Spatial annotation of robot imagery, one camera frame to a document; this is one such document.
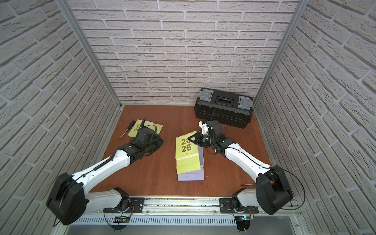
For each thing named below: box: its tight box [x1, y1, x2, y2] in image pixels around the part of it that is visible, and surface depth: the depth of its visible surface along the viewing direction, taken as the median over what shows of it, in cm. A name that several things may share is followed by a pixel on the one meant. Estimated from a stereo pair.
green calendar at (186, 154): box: [175, 130, 201, 175], surface depth 77 cm
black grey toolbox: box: [193, 87, 254, 129], surface depth 100 cm
